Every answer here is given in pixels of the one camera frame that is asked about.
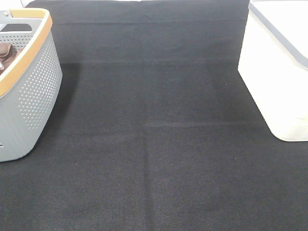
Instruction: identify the brown towel in basket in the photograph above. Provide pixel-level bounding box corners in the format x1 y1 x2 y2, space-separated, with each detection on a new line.
0 42 24 74

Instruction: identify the black table cloth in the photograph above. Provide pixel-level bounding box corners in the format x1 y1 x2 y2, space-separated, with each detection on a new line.
0 0 308 231

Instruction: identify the grey perforated laundry basket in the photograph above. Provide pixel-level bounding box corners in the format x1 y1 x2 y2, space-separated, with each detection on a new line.
0 8 63 162

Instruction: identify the white plastic storage bin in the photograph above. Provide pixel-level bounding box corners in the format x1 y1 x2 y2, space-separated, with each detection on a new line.
238 0 308 141

